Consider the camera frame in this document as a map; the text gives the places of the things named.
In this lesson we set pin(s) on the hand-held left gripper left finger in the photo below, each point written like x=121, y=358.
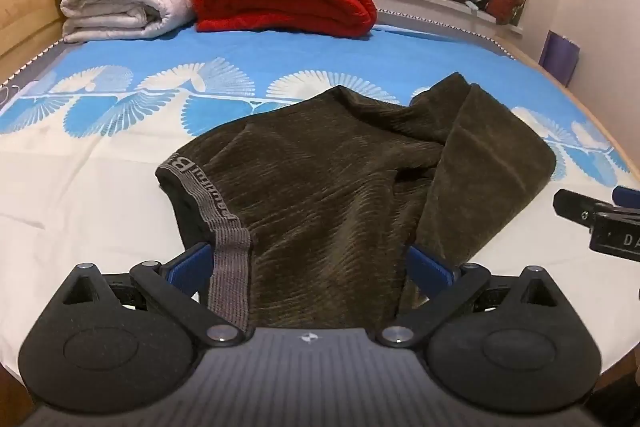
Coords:
x=189, y=266

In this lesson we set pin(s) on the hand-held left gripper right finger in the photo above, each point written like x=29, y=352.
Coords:
x=429, y=268

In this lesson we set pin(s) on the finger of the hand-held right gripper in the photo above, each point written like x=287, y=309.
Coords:
x=575, y=206
x=627, y=196

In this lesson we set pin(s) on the blue and white printed bedsheet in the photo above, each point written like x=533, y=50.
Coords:
x=90, y=187

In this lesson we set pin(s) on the white window sill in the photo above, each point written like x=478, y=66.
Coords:
x=430, y=9

